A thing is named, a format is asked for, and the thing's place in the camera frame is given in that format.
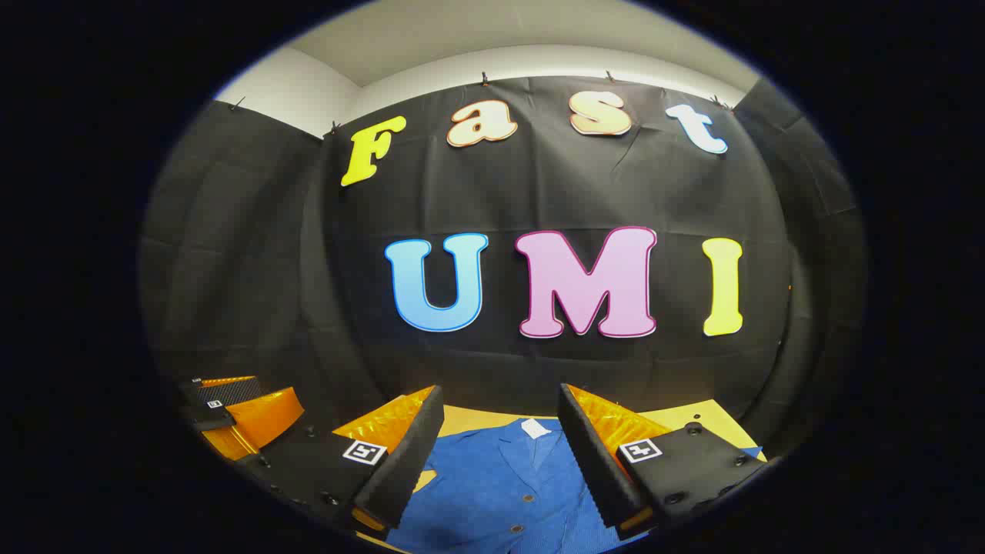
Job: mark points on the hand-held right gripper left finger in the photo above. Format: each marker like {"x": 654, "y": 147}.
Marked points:
{"x": 408, "y": 462}

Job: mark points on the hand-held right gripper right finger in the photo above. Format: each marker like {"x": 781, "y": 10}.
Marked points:
{"x": 596, "y": 462}

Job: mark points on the blue button-up shirt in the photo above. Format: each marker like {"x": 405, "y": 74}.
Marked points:
{"x": 492, "y": 492}

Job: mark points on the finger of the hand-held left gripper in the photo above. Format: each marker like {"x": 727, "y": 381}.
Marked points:
{"x": 262, "y": 423}
{"x": 231, "y": 392}

